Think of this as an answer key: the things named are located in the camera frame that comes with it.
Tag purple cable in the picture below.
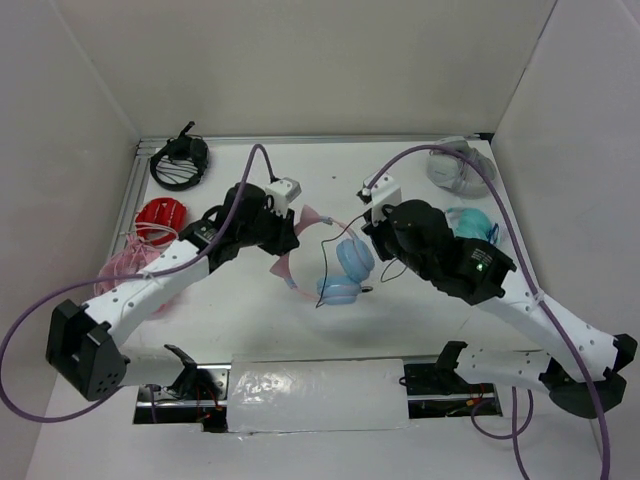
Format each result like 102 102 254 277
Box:
363 144 612 480
0 143 281 425

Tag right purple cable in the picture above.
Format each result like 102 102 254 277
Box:
363 144 612 480

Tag black headphone audio cable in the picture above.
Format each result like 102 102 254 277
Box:
313 214 407 309

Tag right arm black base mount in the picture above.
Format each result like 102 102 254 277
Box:
399 362 502 420

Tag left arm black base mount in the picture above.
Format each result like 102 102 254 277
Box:
133 364 231 433

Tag white grey headphones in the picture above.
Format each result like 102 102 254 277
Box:
426 136 497 198

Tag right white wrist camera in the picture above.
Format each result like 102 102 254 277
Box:
357 173 402 226

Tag teal headphones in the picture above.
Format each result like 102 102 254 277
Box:
445 207 501 246

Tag black headphones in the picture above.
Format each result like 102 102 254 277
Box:
149 121 210 192

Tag shiny white tape sheet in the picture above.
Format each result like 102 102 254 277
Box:
226 358 410 434

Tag pink blue cat-ear headphones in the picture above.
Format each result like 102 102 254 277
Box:
269 205 375 307

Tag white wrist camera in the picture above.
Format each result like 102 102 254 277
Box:
264 177 302 218
357 173 402 226

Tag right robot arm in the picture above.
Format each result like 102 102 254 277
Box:
363 200 638 419

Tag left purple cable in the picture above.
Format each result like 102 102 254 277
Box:
0 143 281 425

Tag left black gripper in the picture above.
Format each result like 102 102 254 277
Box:
238 200 301 256

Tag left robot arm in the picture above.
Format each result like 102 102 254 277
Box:
46 178 301 401

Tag red headphones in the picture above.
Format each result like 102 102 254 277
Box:
134 197 188 247

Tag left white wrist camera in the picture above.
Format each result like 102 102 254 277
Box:
264 177 302 218

